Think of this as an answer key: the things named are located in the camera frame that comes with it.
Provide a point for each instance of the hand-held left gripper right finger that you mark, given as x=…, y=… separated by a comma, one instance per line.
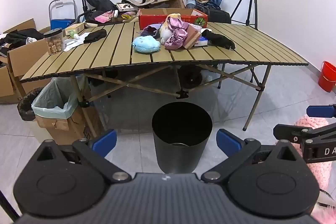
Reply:
x=228, y=144

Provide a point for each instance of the black suitcase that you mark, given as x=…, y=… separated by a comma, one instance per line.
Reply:
x=219, y=15

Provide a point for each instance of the blue water bottle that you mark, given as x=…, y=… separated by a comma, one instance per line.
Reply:
x=190, y=2

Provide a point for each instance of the red cardboard box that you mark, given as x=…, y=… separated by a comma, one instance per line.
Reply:
x=152, y=19

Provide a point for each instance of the red bucket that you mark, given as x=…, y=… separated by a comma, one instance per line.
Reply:
x=326, y=79

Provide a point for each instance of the green white tube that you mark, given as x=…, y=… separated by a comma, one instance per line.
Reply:
x=74, y=35

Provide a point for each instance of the yellow white alpaca plush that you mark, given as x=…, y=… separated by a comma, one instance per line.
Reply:
x=165, y=32

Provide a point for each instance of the white printed box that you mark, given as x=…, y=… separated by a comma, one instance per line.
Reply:
x=126, y=6

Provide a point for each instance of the cardboard box with blue label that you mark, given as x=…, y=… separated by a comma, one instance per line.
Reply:
x=71, y=129

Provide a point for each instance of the black clothing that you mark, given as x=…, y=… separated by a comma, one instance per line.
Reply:
x=18, y=36

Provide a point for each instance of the pink cloth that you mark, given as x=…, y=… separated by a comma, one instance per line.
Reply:
x=103, y=16

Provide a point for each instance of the blue plastic crate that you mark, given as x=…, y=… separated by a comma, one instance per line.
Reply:
x=61, y=23

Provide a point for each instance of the tan slatted folding table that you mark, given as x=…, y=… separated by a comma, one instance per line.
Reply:
x=236, y=53

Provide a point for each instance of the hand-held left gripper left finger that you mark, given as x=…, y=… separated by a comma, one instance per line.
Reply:
x=106, y=141

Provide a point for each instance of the black cart wheel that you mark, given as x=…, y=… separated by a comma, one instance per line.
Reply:
x=190, y=77

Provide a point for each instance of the large cardboard box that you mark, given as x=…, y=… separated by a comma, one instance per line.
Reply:
x=29, y=61

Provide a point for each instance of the black glove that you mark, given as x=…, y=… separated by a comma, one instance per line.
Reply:
x=219, y=40
x=95, y=35

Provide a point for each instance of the clear snack jar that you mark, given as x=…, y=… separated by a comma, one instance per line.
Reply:
x=54, y=44

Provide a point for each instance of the blue white tissue pack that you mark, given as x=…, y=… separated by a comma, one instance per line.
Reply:
x=202, y=43

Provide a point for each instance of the green plastic bag liner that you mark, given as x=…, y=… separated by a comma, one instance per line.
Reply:
x=52, y=98

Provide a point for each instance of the open cardboard box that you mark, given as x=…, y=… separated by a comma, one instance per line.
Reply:
x=23, y=26

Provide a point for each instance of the beige carton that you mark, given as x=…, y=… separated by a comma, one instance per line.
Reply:
x=74, y=28

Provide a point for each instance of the black round bin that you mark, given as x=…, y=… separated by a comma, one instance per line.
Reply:
x=181, y=150

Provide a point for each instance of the dark round basket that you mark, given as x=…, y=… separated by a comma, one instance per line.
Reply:
x=26, y=106

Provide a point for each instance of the light blue plush toy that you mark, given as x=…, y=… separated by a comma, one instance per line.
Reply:
x=145, y=44

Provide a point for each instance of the purple satin cloth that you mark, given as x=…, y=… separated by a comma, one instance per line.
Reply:
x=178, y=37

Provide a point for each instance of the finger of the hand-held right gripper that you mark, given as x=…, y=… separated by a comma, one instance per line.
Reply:
x=288, y=130
x=320, y=110

